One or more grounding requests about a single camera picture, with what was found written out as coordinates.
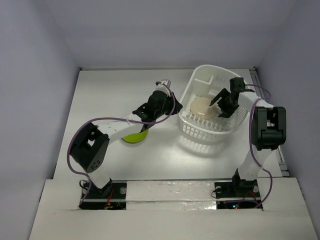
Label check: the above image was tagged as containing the cream plate with black mark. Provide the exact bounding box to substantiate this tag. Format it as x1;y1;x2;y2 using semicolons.
190;97;218;120

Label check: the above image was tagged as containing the lime green plate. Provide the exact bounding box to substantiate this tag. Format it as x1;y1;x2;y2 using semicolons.
122;130;149;144

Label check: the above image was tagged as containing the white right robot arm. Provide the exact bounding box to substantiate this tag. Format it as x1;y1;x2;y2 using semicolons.
209;88;287;196

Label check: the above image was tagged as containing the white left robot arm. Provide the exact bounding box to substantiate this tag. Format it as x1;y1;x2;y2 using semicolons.
66;90;183;198

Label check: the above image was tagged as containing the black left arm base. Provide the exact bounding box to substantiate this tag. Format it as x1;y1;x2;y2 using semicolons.
79;181;127;210

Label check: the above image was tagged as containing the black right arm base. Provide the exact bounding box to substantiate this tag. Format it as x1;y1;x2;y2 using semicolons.
212;181;240;200

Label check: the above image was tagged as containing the white plastic dish rack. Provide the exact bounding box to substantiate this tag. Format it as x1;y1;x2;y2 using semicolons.
178;64;248;143

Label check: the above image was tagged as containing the white foam front board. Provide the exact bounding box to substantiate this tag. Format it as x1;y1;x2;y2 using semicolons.
30;180;317;240

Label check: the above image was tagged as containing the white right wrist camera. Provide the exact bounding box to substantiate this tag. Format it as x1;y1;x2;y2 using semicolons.
229;77;246;93

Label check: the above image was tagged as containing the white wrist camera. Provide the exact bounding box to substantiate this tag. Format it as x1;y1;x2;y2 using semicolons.
229;77;246;93
155;79;171;92

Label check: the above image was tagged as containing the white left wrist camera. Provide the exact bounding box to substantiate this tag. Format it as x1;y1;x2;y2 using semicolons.
155;79;171;92

